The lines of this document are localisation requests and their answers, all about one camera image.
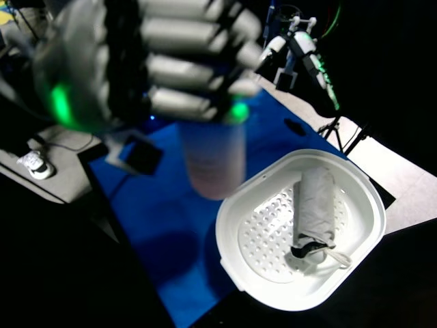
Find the grey umbrella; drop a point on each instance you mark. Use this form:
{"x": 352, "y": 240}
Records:
{"x": 314, "y": 205}

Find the blue table cloth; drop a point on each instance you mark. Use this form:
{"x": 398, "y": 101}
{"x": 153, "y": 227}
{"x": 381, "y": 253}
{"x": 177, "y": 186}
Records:
{"x": 153, "y": 222}

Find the white perforated plastic basket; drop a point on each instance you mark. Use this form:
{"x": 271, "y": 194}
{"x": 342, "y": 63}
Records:
{"x": 266, "y": 246}

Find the black tripod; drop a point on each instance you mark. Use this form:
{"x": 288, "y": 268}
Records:
{"x": 338, "y": 136}

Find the dark backdrop curtain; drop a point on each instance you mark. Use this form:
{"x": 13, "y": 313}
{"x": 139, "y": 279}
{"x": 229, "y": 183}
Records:
{"x": 392, "y": 68}

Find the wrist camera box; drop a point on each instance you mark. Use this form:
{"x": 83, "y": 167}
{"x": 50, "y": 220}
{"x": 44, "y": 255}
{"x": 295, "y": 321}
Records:
{"x": 143, "y": 157}
{"x": 285, "y": 82}

